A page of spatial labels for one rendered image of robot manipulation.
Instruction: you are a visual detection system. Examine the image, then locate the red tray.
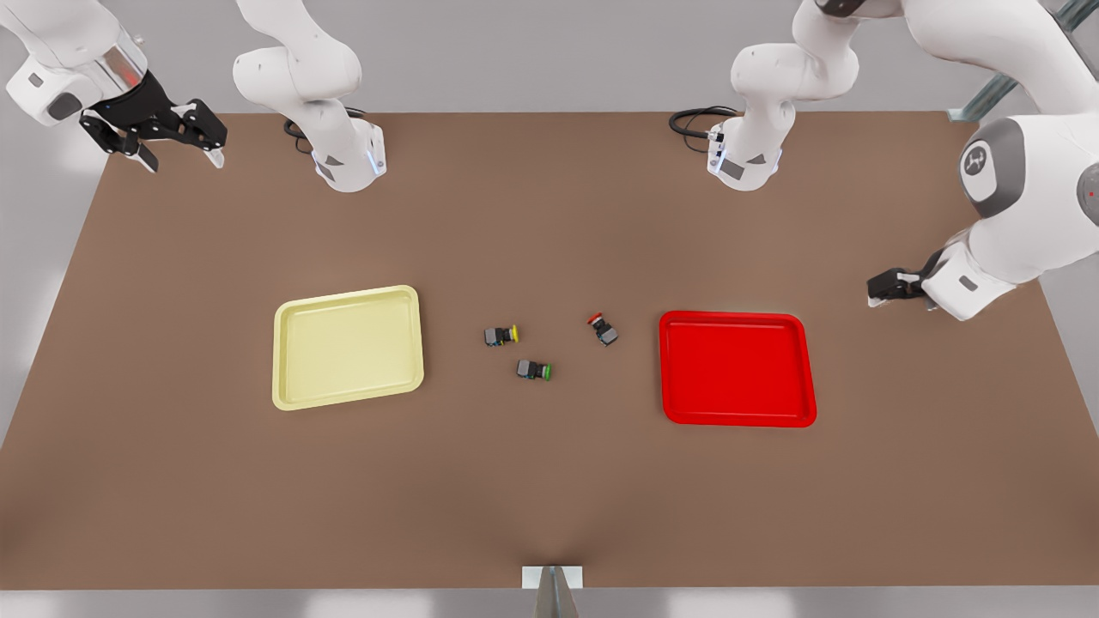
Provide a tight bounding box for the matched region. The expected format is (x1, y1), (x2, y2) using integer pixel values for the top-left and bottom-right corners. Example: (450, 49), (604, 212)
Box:
(659, 310), (817, 428)

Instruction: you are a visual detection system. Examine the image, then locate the pale yellow tray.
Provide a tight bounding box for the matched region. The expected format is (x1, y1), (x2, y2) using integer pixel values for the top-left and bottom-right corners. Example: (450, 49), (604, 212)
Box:
(272, 285), (426, 411)

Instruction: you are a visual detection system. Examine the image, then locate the black cable loop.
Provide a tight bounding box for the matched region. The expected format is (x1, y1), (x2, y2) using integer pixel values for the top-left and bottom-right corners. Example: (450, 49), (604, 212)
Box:
(283, 106), (368, 157)
(669, 106), (741, 155)

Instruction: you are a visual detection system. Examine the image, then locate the silver frame post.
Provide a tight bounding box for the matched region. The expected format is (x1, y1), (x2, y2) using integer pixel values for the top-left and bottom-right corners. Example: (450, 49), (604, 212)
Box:
(522, 565), (584, 618)
(948, 0), (1099, 123)

